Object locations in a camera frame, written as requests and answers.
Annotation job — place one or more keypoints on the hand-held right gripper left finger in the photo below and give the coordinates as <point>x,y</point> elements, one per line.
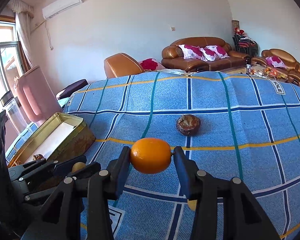
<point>123,170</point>

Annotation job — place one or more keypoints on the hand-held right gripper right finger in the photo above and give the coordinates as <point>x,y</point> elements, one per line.
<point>182,172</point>

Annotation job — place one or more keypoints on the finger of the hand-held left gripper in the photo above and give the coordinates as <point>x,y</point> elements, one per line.
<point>87,169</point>
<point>64,167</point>

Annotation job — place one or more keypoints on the small yellow fruit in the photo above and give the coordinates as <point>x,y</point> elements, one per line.
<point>78,167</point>
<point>192,205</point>

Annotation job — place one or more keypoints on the dark brown mangosteen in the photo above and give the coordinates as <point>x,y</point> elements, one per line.
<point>188,125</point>
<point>38,157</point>

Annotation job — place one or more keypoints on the orange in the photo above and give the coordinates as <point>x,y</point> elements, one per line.
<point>150,156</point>

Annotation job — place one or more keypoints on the gold metal tin box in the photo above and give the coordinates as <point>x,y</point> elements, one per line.
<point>57,135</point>

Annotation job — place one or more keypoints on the dark purple stool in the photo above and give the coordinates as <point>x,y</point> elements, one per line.
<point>72,88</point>

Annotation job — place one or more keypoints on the blue plaid tablecloth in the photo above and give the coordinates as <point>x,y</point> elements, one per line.
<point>215,100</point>

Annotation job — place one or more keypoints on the brown leather armchair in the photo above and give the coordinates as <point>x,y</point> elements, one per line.
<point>290,66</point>
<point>119,66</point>

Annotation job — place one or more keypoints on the red floral pillow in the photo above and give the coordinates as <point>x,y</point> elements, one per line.
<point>150,64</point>

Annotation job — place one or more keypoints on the brown leather sofa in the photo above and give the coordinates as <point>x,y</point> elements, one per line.
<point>210,65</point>

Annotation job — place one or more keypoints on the wooden framed window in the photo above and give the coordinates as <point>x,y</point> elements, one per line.
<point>4,62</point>

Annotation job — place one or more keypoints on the white pillow with red flowers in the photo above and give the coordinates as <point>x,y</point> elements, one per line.
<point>215,52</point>
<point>192,52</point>
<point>275,62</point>

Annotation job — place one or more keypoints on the coffee table with snacks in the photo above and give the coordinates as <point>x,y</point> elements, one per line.
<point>265,72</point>

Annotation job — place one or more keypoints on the stack of dark chairs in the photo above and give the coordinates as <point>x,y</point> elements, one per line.
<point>245,46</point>

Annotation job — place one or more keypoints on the red plush toy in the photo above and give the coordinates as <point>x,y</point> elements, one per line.
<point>240,30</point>

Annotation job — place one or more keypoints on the tall patterned vase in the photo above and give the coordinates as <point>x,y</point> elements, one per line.
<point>235,26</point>

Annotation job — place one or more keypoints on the white wall air conditioner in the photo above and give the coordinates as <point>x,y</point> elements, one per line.
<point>62,5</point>

